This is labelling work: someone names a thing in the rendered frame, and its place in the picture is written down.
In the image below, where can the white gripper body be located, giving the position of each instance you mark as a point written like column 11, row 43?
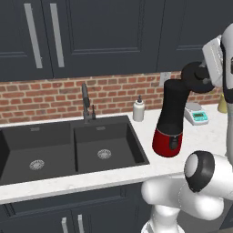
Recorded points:
column 214, row 57

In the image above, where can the dark grey base cupboard door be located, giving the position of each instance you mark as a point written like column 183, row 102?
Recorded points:
column 33, row 223
column 112, row 218

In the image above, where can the dark grey sink tap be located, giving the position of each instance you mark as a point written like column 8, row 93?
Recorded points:
column 86, row 103

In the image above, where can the white and teal kitchen scale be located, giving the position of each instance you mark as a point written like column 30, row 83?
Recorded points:
column 197, row 115

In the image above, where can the black double sink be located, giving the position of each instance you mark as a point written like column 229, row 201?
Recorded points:
column 60, row 151

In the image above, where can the dark grey wall cupboard door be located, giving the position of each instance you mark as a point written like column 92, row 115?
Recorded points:
column 103, row 33
column 188, row 27
column 12, row 36

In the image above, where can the dark grey base cupboard panel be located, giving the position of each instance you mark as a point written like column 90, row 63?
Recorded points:
column 60, row 201

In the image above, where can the pale yellow object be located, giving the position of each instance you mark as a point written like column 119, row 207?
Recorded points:
column 223, row 104

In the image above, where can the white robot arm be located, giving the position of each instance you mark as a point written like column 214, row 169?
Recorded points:
column 209, row 188

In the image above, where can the black and red blender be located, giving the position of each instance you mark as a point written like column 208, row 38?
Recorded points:
column 172, row 121

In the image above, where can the grey wall outlet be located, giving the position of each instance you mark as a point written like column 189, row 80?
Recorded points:
column 164, row 77

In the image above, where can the white soap dispenser bottle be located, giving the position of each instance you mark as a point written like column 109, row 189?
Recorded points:
column 138, row 110

